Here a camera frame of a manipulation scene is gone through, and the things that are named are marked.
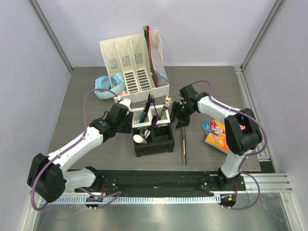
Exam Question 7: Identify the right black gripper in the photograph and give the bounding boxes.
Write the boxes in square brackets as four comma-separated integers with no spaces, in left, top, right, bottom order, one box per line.
[167,102,195,129]

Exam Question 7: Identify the silver metal fork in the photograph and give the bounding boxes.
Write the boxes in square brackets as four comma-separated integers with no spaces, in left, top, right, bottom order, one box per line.
[158,99,172,120]

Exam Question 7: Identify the copper coloured fork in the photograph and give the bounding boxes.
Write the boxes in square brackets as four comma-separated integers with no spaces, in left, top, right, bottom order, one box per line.
[158,94,173,123]

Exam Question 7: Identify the purple metallic spoon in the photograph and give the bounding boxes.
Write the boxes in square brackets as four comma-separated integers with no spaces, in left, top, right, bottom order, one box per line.
[151,115,158,127]

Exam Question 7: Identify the teal handled black knife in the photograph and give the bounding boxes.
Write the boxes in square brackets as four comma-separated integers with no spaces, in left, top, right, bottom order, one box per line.
[139,93,151,123]

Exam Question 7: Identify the brown wooden chopstick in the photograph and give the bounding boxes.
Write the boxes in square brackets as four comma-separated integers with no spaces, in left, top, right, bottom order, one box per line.
[181,127,186,155]

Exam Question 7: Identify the black plastic knife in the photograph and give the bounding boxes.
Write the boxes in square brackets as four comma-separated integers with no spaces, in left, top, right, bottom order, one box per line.
[140,93,155,123]

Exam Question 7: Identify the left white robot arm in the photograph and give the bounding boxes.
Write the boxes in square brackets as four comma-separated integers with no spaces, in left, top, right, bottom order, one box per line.
[27,99,133,203]

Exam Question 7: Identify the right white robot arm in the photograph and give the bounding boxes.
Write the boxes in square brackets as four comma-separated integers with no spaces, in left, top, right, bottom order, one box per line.
[170,85,263,190]

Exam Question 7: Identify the thin dark metal chopstick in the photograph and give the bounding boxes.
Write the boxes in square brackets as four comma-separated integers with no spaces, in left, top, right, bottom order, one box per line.
[180,127,185,166]

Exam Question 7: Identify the green and tan chopstick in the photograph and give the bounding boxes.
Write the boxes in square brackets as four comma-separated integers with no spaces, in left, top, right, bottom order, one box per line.
[184,134,189,166]

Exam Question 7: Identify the pink paper label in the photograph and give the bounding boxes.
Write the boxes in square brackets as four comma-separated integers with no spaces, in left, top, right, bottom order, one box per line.
[119,90,127,96]

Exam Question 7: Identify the white two-slot utensil container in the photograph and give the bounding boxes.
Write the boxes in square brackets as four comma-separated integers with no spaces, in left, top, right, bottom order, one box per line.
[131,105,171,128]

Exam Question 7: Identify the blue treehouse book underneath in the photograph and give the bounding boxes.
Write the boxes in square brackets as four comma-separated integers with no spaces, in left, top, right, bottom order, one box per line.
[202,122,211,134]

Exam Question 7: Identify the black two-slot utensil container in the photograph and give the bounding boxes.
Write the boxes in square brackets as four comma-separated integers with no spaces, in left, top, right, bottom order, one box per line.
[132,123,175,157]

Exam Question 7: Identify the light blue headphones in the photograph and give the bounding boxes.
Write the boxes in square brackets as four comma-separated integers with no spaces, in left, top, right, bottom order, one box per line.
[95,74,126,100]

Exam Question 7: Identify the coloured plastic folders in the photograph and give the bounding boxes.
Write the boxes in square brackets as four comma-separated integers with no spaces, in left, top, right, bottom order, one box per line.
[143,26,168,87]

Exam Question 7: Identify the Roald Dahl colourful book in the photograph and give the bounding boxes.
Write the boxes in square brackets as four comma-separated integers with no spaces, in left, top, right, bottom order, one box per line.
[205,120,230,154]

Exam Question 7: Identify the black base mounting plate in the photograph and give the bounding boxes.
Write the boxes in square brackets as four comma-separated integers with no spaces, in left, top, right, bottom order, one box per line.
[67,169,276,193]

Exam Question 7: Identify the white file organizer rack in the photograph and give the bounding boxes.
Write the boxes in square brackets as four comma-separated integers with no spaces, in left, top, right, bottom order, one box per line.
[100,33,169,103]

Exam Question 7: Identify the slotted cable duct strip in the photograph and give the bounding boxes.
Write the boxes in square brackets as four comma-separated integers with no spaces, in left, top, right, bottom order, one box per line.
[51,194,221,205]

